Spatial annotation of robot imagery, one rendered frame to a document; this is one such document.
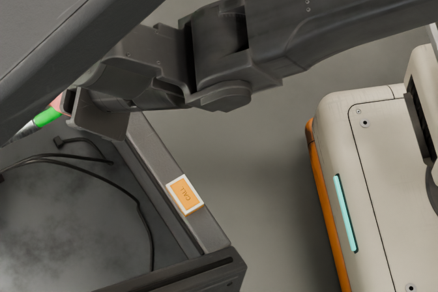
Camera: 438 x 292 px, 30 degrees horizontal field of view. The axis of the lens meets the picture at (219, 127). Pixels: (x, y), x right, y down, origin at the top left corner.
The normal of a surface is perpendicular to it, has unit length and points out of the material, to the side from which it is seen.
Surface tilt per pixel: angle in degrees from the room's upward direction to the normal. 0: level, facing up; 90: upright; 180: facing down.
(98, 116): 48
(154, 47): 39
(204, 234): 0
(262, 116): 0
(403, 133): 0
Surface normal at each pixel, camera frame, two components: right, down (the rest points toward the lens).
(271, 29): -0.51, -0.23
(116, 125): 0.73, -0.03
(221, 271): 0.61, -0.64
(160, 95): -0.52, 0.63
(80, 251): 0.06, -0.43
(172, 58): 0.74, -0.28
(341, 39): 0.11, 0.92
